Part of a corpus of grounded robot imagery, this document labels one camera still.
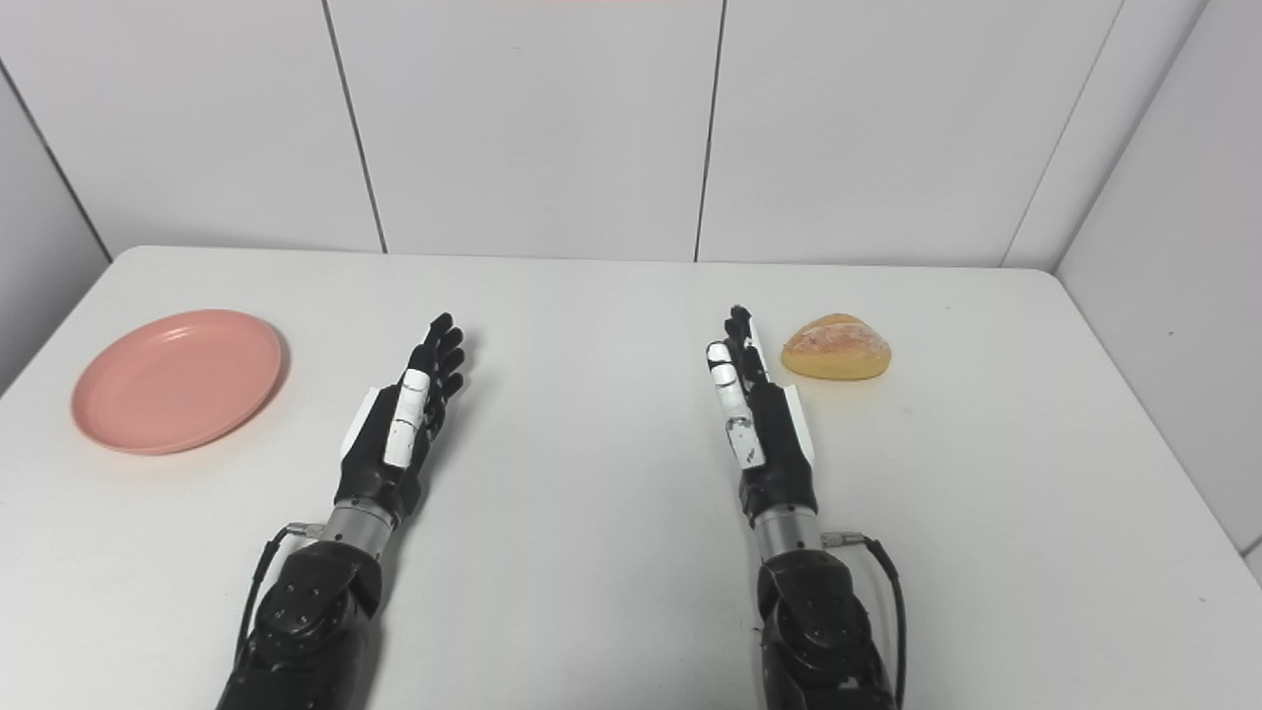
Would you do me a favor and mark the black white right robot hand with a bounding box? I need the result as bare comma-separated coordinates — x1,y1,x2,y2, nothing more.
705,305,819,530

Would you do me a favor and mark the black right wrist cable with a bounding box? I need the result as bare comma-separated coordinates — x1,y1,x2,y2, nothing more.
823,531,908,707

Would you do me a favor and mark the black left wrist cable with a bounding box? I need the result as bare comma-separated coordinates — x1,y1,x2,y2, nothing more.
235,525,326,672

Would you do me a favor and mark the pink round plate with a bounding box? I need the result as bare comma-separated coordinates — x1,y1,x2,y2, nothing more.
71,310,287,456

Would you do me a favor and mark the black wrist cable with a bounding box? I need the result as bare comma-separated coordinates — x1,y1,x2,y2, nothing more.
235,525,326,672
823,531,908,707

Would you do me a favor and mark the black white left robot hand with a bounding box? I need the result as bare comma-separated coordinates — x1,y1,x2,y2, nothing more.
335,313,465,524

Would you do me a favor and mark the golden bread roll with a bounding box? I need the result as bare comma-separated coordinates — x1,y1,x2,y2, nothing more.
782,314,892,382

